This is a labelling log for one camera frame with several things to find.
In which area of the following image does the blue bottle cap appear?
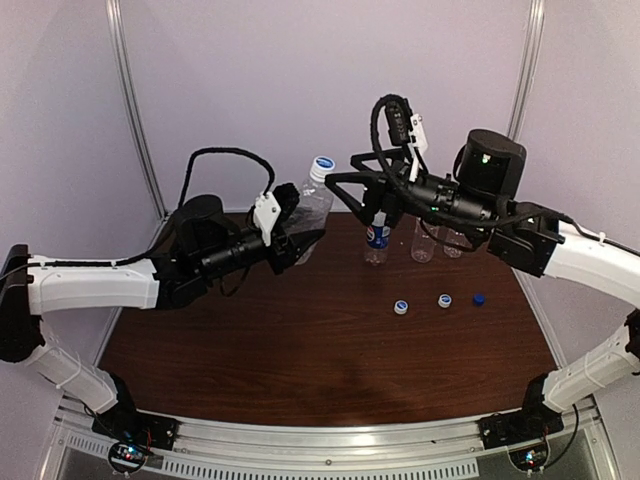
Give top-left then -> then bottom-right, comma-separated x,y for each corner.
472,293 -> 486,307

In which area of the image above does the white Pepsi bottle cap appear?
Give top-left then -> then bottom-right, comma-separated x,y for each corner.
394,300 -> 409,315

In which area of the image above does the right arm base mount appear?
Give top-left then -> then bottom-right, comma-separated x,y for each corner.
477,409 -> 564,474

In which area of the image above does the right aluminium frame post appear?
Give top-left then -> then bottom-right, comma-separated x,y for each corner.
491,1 -> 548,141

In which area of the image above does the left aluminium frame post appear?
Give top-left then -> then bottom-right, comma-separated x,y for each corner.
105,0 -> 168,220

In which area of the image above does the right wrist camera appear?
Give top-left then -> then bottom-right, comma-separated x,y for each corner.
384,95 -> 429,182

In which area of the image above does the left camera cable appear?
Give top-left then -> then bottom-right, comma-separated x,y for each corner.
0,146 -> 277,281

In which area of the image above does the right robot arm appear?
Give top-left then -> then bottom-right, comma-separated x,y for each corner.
325,129 -> 639,449

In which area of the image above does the aluminium frame post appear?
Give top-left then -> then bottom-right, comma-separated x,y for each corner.
491,1 -> 548,141
105,0 -> 168,220

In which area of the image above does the white Pocari Sweat cap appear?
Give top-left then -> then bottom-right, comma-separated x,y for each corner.
438,294 -> 452,308

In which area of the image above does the blue label plastic bottle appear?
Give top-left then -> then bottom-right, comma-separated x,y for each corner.
443,229 -> 472,259

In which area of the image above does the front aluminium rail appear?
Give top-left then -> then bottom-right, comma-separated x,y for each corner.
49,389 -> 609,479

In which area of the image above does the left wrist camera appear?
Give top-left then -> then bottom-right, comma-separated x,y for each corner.
249,182 -> 300,247

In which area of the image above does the Pepsi label plastic bottle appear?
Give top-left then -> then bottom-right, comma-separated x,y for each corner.
364,211 -> 391,266

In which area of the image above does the right camera cable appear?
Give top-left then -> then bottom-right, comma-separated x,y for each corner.
369,93 -> 640,256

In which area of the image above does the clear plastic bottle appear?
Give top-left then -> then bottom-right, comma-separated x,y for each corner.
284,176 -> 334,234

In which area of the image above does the camera cable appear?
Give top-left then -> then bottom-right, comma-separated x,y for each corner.
369,93 -> 640,256
0,146 -> 277,281

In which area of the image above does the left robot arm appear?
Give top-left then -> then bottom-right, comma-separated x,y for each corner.
1,193 -> 325,441

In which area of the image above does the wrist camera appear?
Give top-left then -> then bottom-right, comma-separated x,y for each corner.
249,182 -> 300,247
384,95 -> 429,182

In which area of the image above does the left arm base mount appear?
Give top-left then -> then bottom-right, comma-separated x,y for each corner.
83,399 -> 179,478

